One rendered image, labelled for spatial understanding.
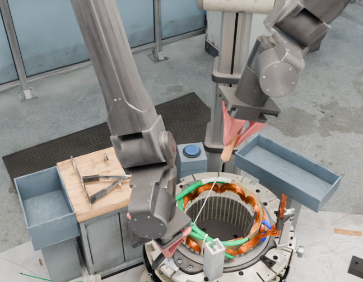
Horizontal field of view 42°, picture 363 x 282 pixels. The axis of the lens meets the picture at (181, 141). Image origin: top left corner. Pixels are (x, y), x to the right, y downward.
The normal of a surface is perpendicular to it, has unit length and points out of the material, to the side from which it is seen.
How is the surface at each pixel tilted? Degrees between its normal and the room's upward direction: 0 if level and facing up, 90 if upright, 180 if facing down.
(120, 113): 75
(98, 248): 90
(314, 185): 0
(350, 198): 0
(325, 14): 97
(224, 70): 90
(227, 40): 90
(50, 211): 0
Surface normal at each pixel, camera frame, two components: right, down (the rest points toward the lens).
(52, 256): 0.42, 0.61
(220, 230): 0.00, -0.75
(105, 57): -0.21, 0.44
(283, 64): 0.00, 0.51
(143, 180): -0.31, -0.74
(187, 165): 0.17, 0.66
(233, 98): 0.30, -0.82
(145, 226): -0.13, 0.65
